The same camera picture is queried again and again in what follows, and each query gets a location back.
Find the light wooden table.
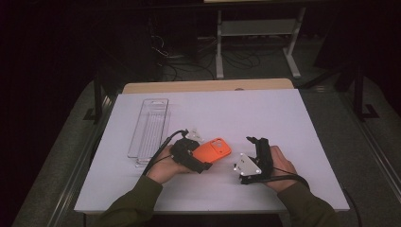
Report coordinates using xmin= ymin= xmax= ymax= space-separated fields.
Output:
xmin=122 ymin=78 xmax=295 ymax=95

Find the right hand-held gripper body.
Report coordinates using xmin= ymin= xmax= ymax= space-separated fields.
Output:
xmin=234 ymin=136 xmax=274 ymax=185

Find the tangle of floor cables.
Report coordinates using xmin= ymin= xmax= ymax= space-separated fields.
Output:
xmin=148 ymin=18 xmax=263 ymax=81

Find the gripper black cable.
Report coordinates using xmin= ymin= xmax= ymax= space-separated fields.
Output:
xmin=142 ymin=129 xmax=189 ymax=177
xmin=250 ymin=166 xmax=363 ymax=227

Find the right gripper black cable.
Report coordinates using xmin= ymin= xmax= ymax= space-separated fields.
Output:
xmin=250 ymin=166 xmax=363 ymax=227

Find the person's right hand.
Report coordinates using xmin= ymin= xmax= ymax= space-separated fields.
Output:
xmin=263 ymin=145 xmax=299 ymax=194

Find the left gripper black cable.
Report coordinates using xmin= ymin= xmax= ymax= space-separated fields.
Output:
xmin=142 ymin=129 xmax=189 ymax=177

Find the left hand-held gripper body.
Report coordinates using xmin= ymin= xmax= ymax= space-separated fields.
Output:
xmin=169 ymin=128 xmax=206 ymax=174

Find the metal frame rail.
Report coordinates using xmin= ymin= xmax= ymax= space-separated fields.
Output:
xmin=341 ymin=94 xmax=401 ymax=193
xmin=46 ymin=94 xmax=119 ymax=227

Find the black metal stand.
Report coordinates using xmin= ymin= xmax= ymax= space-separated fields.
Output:
xmin=83 ymin=72 xmax=117 ymax=124
xmin=353 ymin=62 xmax=381 ymax=122

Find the person's left hand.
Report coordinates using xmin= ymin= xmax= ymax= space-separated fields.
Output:
xmin=146 ymin=153 xmax=193 ymax=185

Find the orange phone case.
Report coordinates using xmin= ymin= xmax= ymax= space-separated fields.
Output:
xmin=192 ymin=137 xmax=233 ymax=165

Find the white metal desk frame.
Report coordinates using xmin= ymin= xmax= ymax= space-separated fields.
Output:
xmin=203 ymin=0 xmax=307 ymax=79

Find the clear plastic tray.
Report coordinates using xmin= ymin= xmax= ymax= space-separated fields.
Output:
xmin=127 ymin=97 xmax=171 ymax=168

